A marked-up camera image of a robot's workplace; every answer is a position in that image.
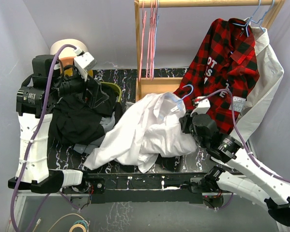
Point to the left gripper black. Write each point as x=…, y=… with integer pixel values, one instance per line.
x=96, y=95

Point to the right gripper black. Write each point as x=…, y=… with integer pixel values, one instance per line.
x=185, y=120

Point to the blue wire hanger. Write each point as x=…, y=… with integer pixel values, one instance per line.
x=186, y=95

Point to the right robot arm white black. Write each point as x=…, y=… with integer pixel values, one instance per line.
x=261, y=185

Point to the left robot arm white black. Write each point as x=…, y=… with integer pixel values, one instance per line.
x=35, y=101

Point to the red black plaid shirt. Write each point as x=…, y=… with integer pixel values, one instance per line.
x=225, y=60

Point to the cream white hanging shirt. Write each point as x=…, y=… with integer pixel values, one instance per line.
x=270, y=75

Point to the olive green basket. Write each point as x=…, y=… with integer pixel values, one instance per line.
x=116, y=88

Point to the grey garment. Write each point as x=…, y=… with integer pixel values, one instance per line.
x=107, y=123

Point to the black garment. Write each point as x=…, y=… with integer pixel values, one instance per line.
x=74, y=122

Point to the wooden clothes rack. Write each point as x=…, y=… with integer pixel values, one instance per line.
x=164, y=84

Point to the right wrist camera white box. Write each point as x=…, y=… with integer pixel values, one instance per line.
x=201, y=106

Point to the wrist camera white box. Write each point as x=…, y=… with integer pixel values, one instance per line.
x=84, y=61
x=201, y=106

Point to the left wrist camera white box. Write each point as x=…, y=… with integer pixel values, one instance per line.
x=84, y=61

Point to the pink wire hanger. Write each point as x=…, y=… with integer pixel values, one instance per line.
x=151, y=47

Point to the aluminium frame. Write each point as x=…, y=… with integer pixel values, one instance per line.
x=59, y=211

